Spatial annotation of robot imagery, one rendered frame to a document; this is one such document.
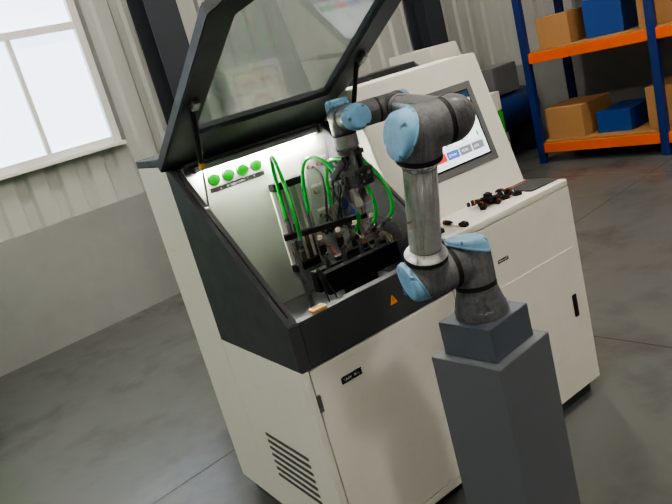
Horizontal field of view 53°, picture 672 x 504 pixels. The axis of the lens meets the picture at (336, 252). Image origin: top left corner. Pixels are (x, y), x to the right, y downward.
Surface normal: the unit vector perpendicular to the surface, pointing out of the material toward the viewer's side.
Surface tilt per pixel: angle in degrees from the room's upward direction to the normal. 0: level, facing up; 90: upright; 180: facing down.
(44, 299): 90
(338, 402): 90
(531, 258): 90
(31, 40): 90
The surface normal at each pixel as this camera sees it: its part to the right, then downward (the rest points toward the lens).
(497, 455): -0.72, 0.36
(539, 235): 0.57, 0.08
